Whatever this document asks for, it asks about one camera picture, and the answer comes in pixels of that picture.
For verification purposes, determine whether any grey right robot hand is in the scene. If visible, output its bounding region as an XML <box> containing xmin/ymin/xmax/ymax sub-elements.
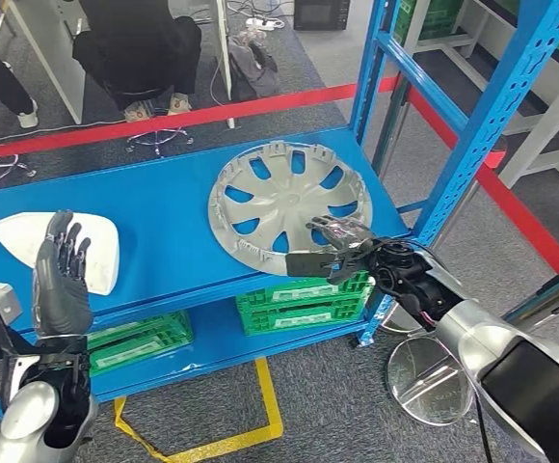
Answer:
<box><xmin>32</xmin><ymin>210</ymin><xmax>94</xmax><ymax>339</ymax></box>

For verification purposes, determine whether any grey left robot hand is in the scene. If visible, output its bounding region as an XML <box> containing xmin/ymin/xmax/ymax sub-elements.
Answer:
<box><xmin>306</xmin><ymin>215</ymin><xmax>382</xmax><ymax>286</ymax></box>

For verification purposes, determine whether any silver plastic wheel hubcap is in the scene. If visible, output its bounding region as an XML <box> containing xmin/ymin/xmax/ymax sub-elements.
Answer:
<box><xmin>208</xmin><ymin>141</ymin><xmax>373</xmax><ymax>277</ymax></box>

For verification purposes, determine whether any blue metal shelf rack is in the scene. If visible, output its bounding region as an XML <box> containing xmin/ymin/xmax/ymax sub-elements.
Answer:
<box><xmin>0</xmin><ymin>0</ymin><xmax>559</xmax><ymax>420</ymax></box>

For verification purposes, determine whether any white workbench with green mat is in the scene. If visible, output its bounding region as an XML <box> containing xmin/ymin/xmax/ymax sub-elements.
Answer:
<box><xmin>404</xmin><ymin>0</ymin><xmax>559</xmax><ymax>200</ymax></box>

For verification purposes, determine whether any white plastic mirror cover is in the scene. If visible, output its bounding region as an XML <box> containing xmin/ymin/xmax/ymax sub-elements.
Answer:
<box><xmin>0</xmin><ymin>211</ymin><xmax>120</xmax><ymax>296</ymax></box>

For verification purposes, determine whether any green folded plastic crate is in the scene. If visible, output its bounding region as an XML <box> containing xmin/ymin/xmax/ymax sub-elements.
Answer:
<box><xmin>236</xmin><ymin>271</ymin><xmax>376</xmax><ymax>338</ymax></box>
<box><xmin>86</xmin><ymin>311</ymin><xmax>195</xmax><ymax>376</ymax></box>

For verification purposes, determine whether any grey bag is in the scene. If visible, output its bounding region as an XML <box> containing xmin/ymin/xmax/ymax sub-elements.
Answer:
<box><xmin>229</xmin><ymin>32</ymin><xmax>280</xmax><ymax>100</ymax></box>

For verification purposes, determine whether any red barrier belt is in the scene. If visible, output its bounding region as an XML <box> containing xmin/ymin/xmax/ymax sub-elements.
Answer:
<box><xmin>407</xmin><ymin>86</ymin><xmax>559</xmax><ymax>275</ymax></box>
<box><xmin>0</xmin><ymin>76</ymin><xmax>401</xmax><ymax>164</ymax></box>

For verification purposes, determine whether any black microwave oven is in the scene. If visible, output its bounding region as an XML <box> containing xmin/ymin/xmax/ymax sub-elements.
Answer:
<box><xmin>293</xmin><ymin>0</ymin><xmax>351</xmax><ymax>32</ymax></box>

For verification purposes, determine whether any white power strip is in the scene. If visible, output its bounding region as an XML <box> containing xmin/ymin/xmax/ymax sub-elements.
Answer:
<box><xmin>245</xmin><ymin>15</ymin><xmax>285</xmax><ymax>32</ymax></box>

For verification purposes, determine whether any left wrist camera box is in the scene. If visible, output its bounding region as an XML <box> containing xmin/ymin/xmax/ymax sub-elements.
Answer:
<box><xmin>284</xmin><ymin>250</ymin><xmax>341</xmax><ymax>279</ymax></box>

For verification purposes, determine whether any chrome stanchion post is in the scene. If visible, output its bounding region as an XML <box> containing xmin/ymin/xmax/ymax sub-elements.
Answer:
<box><xmin>385</xmin><ymin>262</ymin><xmax>559</xmax><ymax>427</ymax></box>
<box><xmin>370</xmin><ymin>76</ymin><xmax>411</xmax><ymax>183</ymax></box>
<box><xmin>379</xmin><ymin>137</ymin><xmax>508</xmax><ymax>335</ymax></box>

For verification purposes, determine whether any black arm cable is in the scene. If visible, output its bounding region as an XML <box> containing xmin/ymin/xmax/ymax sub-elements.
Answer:
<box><xmin>474</xmin><ymin>395</ymin><xmax>493</xmax><ymax>463</ymax></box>

